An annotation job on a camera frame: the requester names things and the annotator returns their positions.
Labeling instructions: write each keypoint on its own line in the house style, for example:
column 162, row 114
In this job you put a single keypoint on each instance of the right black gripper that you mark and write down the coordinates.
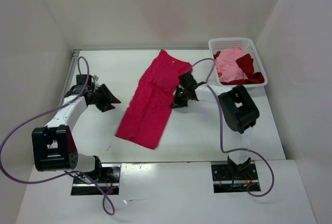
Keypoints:
column 177, row 102

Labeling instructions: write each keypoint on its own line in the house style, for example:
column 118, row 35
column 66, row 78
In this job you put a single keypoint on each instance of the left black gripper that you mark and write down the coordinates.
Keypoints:
column 105, row 106

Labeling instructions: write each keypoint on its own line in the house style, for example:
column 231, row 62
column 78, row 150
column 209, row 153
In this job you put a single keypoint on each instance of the magenta t shirt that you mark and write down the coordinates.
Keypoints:
column 150, row 108

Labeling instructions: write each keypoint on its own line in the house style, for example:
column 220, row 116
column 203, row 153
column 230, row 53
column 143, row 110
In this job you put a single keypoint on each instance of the light pink t shirt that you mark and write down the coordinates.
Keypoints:
column 226, row 65

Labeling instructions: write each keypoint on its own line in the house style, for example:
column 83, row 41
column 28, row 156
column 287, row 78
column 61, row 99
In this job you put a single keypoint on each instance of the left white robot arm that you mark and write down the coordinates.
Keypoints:
column 53, row 145

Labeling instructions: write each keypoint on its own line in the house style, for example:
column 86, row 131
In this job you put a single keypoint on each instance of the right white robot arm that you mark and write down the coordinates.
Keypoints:
column 237, row 112

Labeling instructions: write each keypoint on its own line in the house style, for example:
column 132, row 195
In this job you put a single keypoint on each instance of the white plastic basket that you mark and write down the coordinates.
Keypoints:
column 219, row 44

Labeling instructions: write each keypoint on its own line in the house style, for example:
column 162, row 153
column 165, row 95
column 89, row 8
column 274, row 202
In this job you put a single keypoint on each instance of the dark red t shirt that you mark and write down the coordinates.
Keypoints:
column 246, row 64

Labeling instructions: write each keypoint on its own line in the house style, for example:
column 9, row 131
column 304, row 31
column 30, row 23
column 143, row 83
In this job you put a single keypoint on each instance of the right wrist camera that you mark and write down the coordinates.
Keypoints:
column 187, row 80

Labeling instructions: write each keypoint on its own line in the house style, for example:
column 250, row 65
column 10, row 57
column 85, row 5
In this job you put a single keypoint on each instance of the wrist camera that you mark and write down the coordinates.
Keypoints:
column 187, row 80
column 92, row 83

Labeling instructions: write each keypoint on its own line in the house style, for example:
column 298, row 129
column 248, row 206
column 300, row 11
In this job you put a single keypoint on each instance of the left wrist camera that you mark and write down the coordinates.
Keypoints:
column 92, row 83

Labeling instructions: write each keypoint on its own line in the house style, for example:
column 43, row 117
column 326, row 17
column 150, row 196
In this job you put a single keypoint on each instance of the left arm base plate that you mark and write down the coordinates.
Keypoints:
column 108, row 181

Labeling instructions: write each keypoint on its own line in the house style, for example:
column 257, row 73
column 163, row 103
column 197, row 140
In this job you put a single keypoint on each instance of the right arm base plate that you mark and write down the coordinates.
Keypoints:
column 223, row 182

